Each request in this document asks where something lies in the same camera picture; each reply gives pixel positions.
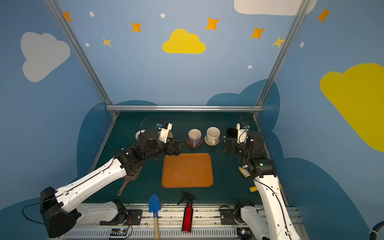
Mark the dark wooden coaster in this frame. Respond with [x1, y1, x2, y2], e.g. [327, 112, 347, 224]
[187, 138, 202, 149]

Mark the light blue mug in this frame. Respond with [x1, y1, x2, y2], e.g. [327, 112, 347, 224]
[135, 130, 146, 140]

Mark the purple mug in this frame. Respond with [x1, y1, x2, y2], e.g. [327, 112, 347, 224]
[188, 129, 202, 139]

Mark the black mug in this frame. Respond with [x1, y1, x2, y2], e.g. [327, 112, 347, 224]
[226, 128, 238, 141]

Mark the multicolour woven coaster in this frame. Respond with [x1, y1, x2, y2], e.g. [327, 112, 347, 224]
[204, 136, 217, 146]

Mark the white speckled mug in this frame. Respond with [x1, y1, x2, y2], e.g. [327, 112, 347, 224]
[206, 127, 221, 145]

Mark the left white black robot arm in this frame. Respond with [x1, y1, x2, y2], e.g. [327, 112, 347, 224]
[38, 130, 186, 238]

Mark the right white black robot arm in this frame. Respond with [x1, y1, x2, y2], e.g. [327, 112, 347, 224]
[223, 131, 301, 240]

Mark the white work glove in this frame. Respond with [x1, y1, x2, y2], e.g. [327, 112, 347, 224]
[239, 167, 251, 178]

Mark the orange wooden tray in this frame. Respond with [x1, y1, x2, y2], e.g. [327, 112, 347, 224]
[162, 153, 214, 188]

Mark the brown slotted scoop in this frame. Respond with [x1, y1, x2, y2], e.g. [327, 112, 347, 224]
[117, 167, 143, 196]

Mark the yellow hand shovel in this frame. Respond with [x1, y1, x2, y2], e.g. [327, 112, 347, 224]
[249, 186, 258, 193]

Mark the blue garden trowel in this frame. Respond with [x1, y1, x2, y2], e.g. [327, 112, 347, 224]
[149, 194, 161, 240]

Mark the red spray bottle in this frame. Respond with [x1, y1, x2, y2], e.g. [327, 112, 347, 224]
[177, 192, 196, 234]

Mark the right controller board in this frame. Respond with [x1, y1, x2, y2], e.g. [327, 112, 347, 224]
[236, 228, 253, 240]

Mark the controller board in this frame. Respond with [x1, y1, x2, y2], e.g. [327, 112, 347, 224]
[236, 228, 253, 240]
[109, 228, 129, 240]

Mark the left controller board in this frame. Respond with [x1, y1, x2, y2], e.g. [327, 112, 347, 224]
[109, 228, 129, 240]

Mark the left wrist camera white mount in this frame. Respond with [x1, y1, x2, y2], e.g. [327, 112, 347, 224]
[157, 121, 173, 143]

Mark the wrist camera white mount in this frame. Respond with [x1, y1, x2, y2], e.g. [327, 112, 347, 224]
[157, 121, 173, 143]
[236, 122, 250, 144]

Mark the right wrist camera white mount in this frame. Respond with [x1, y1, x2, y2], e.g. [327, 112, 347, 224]
[236, 122, 250, 144]

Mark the aluminium frame back bar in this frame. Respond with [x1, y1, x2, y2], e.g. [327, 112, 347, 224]
[106, 105, 263, 112]

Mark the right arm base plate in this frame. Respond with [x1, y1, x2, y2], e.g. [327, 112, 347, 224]
[219, 208, 239, 225]

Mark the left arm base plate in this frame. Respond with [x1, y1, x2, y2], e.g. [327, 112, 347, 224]
[100, 209, 143, 226]

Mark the aluminium frame left post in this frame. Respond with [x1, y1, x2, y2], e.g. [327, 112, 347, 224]
[45, 0, 113, 106]

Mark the aluminium frame post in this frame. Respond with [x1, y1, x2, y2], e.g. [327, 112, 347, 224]
[252, 0, 317, 121]
[45, 0, 113, 106]

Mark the aluminium frame right post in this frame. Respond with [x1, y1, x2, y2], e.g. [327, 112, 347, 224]
[252, 0, 317, 121]

